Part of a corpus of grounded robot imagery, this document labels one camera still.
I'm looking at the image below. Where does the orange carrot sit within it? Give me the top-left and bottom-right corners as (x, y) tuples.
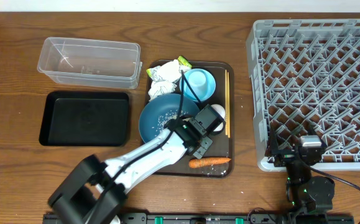
(188, 157), (231, 169)

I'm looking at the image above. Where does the pile of white rice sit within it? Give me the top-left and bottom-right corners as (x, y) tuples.
(154, 110), (178, 129)

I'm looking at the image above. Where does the large blue plate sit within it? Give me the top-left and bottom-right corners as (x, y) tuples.
(138, 93), (201, 144)

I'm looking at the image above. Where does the white paper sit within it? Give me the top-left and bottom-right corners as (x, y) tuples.
(147, 59), (191, 83)
(148, 81), (177, 101)

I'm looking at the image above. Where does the green and silver wrapper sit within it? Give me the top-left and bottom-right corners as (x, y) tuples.
(146, 56), (192, 78)

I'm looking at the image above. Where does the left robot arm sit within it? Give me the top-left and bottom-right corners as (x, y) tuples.
(48, 118), (214, 223)

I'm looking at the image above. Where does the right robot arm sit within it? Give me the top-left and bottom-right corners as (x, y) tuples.
(265, 126), (335, 223)

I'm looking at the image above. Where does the grey dishwasher rack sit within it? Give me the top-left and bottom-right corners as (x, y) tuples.
(246, 19), (360, 172)

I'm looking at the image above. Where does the white paper cup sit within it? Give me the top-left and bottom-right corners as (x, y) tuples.
(211, 104), (226, 132)

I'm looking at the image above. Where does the light blue plastic cup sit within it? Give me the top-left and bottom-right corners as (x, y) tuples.
(187, 70), (207, 98)

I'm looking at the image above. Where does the dark brown serving tray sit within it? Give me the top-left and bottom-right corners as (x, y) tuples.
(145, 61), (235, 178)

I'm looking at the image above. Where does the small light blue bowl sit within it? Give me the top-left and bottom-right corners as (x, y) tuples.
(185, 68), (216, 102)

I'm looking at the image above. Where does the right wooden chopstick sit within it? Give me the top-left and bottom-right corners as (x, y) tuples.
(225, 70), (231, 138)

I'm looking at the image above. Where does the wooden chopstick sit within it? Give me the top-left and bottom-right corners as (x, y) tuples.
(225, 70), (231, 138)
(224, 70), (229, 137)

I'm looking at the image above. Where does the left wooden chopstick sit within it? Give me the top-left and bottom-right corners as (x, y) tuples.
(224, 70), (229, 137)

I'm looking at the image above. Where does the black tray bin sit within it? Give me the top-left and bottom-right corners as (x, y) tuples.
(39, 91), (130, 146)

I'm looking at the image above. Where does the clear plastic bin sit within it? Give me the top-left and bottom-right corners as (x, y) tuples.
(37, 37), (142, 89)

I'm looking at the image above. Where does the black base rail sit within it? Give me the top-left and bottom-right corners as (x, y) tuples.
(42, 212), (355, 224)

